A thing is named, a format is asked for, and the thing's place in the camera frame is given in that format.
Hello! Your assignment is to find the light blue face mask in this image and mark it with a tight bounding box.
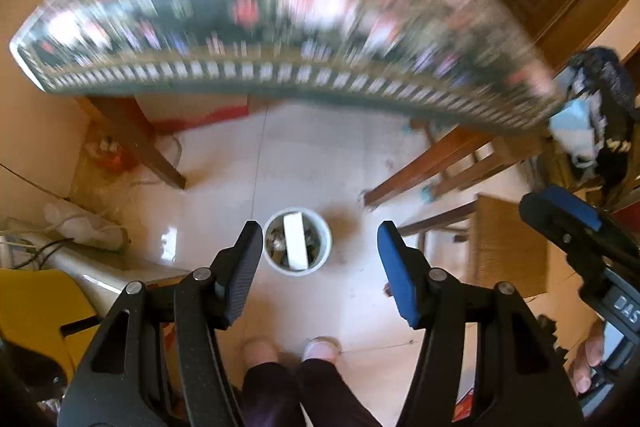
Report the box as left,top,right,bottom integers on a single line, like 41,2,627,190
549,99,601,168

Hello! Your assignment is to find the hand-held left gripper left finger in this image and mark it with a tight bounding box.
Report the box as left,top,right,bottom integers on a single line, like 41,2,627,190
57,220,264,427

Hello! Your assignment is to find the person's right hand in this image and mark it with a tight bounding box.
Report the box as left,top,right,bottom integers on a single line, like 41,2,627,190
570,322,608,395

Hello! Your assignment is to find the dark blue patterned cloth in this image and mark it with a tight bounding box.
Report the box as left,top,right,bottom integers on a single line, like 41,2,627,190
565,48,640,188

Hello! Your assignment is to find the person's leg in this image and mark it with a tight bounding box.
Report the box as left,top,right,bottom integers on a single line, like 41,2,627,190
295,357,386,427
241,359,306,427

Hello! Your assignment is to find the yellow plastic stool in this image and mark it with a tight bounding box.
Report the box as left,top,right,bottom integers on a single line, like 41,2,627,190
0,268,101,373

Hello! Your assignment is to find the person's right leg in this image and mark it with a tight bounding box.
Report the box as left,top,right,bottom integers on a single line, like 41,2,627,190
295,357,386,427

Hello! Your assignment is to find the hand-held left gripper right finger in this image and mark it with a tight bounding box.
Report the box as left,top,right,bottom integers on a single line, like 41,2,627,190
376,220,586,427

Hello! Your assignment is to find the white plastic bucket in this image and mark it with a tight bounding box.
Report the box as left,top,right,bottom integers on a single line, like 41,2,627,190
262,207,333,277

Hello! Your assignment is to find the dark floral tablecloth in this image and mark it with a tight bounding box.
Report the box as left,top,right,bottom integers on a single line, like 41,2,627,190
9,0,571,130

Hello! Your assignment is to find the person's left leg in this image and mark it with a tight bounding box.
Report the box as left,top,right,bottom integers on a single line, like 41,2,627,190
241,359,306,427

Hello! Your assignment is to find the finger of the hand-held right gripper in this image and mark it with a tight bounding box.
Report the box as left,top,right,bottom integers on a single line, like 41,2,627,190
542,186,640,258
519,193,616,288

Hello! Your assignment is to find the thin black cable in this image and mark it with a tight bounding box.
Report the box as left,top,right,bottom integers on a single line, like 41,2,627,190
0,163,68,202

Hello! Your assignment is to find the wooden chair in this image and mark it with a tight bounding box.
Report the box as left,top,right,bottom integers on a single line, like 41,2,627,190
400,147,556,300

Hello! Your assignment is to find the white rectangular box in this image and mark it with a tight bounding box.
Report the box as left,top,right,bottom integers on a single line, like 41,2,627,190
281,212,307,270

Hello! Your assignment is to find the white plastic bag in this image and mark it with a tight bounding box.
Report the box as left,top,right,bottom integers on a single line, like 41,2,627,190
42,202,128,250

